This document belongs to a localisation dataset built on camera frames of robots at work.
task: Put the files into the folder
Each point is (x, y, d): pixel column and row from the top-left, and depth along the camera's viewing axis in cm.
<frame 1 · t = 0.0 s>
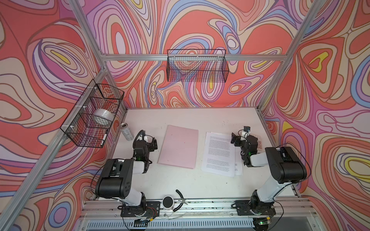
left hand: (148, 137, 93), fingers open
right hand: (239, 135, 97), fingers open
pink paper folder: (179, 147, 97), point 2 cm above the table
top printed paper sheet: (219, 156, 95), on the table
lower printed paper sheet: (236, 164, 90), on the table
silver drink can: (126, 132, 93), point 12 cm above the table

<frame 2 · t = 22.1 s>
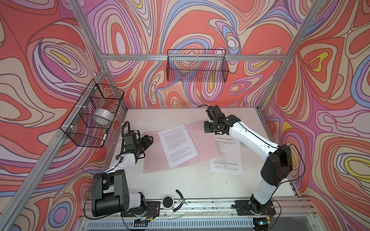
left hand: (151, 139, 91), fingers open
right hand: (209, 129, 86), fingers open
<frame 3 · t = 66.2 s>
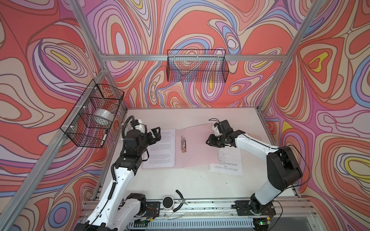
left hand: (155, 129, 77), fingers open
right hand: (209, 145, 90), fingers open
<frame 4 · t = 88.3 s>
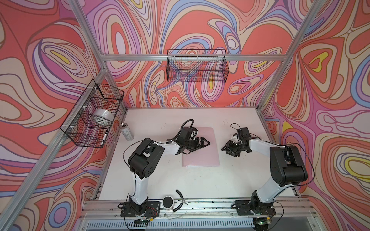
left hand: (207, 144, 90), fingers open
right hand: (225, 152, 94), fingers open
